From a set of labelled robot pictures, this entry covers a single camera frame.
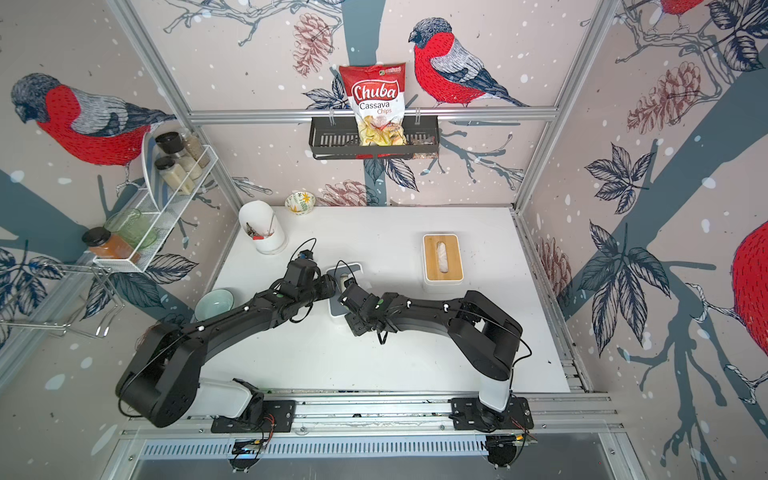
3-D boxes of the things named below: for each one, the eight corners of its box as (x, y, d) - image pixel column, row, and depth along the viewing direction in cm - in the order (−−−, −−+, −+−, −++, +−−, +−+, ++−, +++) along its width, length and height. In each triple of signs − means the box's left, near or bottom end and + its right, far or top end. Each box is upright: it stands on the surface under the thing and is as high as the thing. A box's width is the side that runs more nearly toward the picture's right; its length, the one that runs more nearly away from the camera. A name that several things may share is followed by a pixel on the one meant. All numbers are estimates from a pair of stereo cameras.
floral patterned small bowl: (285, 216, 121) (282, 208, 118) (290, 198, 128) (288, 191, 125) (314, 216, 121) (312, 208, 118) (318, 198, 128) (316, 191, 125)
